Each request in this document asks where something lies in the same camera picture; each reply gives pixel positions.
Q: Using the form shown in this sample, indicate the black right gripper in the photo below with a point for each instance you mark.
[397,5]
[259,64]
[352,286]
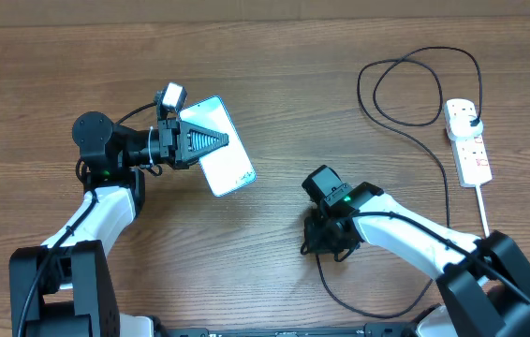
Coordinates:
[317,242]

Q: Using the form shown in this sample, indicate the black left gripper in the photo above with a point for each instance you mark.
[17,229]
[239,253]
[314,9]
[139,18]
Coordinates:
[178,143]

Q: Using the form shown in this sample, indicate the blue Galaxy smartphone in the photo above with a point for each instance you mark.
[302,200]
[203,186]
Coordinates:
[229,168]

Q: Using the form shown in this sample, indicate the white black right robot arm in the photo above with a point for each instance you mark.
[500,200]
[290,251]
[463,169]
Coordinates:
[484,283]

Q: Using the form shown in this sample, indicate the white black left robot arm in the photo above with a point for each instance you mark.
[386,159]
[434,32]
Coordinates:
[63,287]

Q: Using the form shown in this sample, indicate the white charger plug adapter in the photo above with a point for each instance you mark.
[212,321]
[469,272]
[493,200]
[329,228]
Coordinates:
[461,128]

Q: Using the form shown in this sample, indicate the white power strip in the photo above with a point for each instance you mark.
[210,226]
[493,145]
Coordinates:
[471,159]

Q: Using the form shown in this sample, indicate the brown cardboard backdrop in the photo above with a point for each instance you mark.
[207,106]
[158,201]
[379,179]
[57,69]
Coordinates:
[14,13]

